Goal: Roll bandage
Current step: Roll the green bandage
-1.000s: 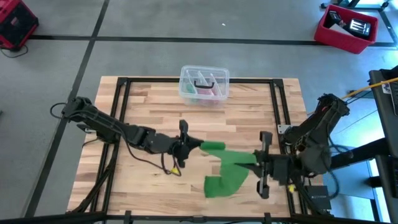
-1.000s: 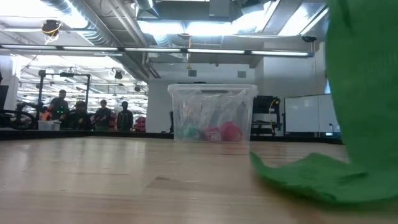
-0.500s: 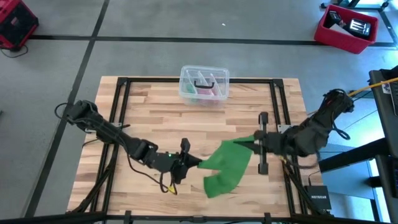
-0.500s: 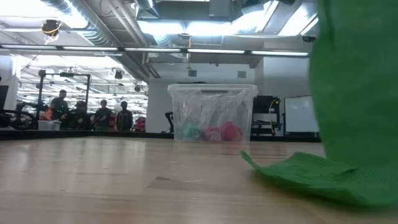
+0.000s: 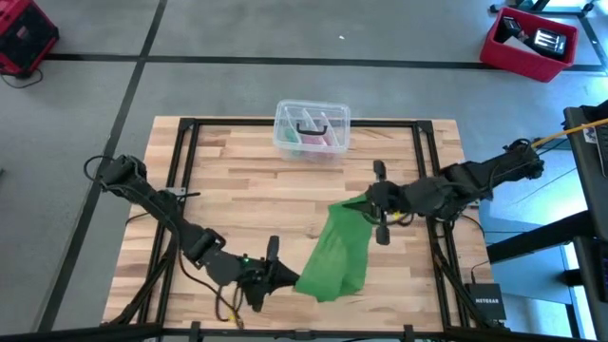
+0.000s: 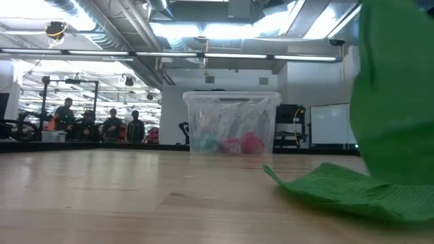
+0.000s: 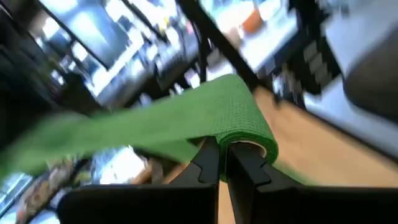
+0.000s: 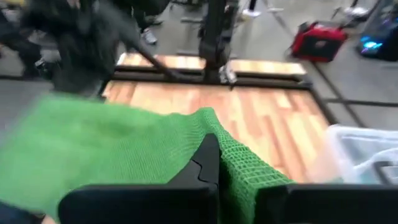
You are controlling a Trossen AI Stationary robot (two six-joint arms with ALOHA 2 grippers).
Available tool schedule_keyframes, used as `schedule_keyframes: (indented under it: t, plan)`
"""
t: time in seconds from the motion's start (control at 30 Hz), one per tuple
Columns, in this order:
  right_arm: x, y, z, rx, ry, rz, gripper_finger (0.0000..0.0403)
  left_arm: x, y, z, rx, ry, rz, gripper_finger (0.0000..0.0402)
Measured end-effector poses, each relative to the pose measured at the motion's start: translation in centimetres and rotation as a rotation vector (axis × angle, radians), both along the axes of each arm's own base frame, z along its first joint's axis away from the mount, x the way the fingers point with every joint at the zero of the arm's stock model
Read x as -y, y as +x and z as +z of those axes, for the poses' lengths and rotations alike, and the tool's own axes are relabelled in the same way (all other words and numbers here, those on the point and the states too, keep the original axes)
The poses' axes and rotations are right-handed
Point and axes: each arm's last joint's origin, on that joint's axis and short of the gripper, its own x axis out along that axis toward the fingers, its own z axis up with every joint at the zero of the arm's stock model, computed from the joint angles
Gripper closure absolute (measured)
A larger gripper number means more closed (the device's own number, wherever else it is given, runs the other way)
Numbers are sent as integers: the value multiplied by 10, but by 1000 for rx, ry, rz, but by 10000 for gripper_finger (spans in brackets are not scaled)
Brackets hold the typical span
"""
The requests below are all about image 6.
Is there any green elastic bandage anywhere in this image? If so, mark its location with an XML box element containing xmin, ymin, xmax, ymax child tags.
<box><xmin>262</xmin><ymin>0</ymin><xmax>434</xmax><ymax>225</ymax></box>

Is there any black gantry frame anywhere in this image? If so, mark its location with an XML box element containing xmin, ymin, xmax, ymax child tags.
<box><xmin>40</xmin><ymin>76</ymin><xmax>100</xmax><ymax>136</ymax></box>

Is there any clear plastic storage box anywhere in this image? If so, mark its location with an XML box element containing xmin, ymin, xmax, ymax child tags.
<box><xmin>182</xmin><ymin>90</ymin><xmax>283</xmax><ymax>157</ymax></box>

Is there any black chair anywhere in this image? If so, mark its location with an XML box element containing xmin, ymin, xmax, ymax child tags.
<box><xmin>178</xmin><ymin>121</ymin><xmax>191</xmax><ymax>146</ymax></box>

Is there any black equipment cabinet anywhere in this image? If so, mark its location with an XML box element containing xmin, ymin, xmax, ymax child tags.
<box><xmin>273</xmin><ymin>104</ymin><xmax>309</xmax><ymax>148</ymax></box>

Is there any black monitor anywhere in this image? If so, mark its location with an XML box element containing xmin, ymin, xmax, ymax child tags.
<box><xmin>0</xmin><ymin>92</ymin><xmax>11</xmax><ymax>120</ymax></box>

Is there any teal bandage roll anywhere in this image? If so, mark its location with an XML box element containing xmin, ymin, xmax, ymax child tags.
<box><xmin>196</xmin><ymin>134</ymin><xmax>221</xmax><ymax>154</ymax></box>

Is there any whiteboard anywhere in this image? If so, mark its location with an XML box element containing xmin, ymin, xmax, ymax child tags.
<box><xmin>309</xmin><ymin>102</ymin><xmax>357</xmax><ymax>146</ymax></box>

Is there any white plastic bin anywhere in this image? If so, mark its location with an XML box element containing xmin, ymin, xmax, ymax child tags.
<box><xmin>40</xmin><ymin>130</ymin><xmax>68</xmax><ymax>143</ymax></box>

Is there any hanging yellow black cable reel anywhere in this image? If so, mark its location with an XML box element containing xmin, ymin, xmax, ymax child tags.
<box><xmin>44</xmin><ymin>20</ymin><xmax>68</xmax><ymax>47</ymax></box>

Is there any black cable loop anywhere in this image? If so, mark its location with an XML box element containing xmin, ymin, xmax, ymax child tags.
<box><xmin>0</xmin><ymin>118</ymin><xmax>41</xmax><ymax>142</ymax></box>

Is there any silver ventilation duct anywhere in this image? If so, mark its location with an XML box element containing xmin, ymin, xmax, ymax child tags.
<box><xmin>43</xmin><ymin>0</ymin><xmax>177</xmax><ymax>89</ymax></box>

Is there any pink bandage roll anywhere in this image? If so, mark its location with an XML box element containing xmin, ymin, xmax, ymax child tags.
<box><xmin>222</xmin><ymin>137</ymin><xmax>242</xmax><ymax>155</ymax></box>

